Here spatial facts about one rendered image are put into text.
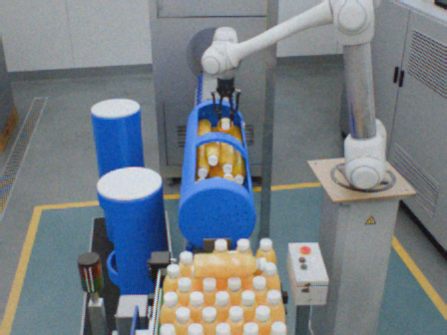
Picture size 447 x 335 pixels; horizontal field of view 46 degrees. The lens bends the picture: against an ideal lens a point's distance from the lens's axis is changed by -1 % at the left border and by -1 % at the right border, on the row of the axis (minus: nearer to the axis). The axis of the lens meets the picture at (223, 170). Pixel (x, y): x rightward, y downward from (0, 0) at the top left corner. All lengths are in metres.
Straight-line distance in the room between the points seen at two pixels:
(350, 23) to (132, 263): 1.35
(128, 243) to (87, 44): 4.89
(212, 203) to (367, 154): 0.64
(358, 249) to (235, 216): 0.77
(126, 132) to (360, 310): 1.58
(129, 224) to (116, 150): 0.92
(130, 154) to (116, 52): 3.95
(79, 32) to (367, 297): 5.21
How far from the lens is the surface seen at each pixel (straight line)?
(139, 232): 2.32
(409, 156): 4.00
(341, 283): 2.62
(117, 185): 2.33
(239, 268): 1.62
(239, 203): 1.92
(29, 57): 7.15
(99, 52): 7.03
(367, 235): 2.49
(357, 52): 2.02
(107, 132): 3.10
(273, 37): 2.15
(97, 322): 1.68
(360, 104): 2.08
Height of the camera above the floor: 2.17
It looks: 28 degrees down
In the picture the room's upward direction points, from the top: straight up
